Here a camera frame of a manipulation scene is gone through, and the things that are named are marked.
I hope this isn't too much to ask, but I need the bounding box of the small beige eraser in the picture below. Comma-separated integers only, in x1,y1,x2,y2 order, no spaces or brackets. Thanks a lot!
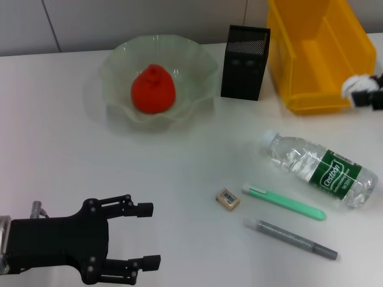
214,187,241,213

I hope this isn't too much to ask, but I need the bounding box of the mint green pen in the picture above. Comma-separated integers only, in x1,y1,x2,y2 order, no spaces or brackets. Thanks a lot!
241,182,327,222

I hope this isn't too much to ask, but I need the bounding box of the white paper ball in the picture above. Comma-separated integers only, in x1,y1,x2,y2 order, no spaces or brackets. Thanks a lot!
341,74,376,106

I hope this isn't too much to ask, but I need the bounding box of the black mesh pen holder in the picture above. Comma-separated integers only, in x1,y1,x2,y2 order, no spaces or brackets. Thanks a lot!
220,25,271,102

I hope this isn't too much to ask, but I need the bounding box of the yellow plastic storage bin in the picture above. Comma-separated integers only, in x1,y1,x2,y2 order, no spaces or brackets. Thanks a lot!
266,0,378,116

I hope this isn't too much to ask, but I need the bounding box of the orange knitted toy fruit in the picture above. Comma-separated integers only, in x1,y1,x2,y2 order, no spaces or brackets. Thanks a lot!
130,63,178,115

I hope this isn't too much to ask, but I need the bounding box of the pale green wavy glass bowl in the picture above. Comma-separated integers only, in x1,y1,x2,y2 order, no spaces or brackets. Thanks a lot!
98,33,220,133

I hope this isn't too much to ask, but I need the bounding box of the clear green-label water bottle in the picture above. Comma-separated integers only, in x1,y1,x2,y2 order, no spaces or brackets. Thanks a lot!
260,129,379,210

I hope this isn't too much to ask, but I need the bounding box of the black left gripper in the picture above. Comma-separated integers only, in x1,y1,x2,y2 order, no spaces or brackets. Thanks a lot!
5,194,162,286

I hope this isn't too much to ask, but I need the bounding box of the grey marker pen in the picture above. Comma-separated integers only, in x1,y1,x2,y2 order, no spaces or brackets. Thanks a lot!
245,217,339,261

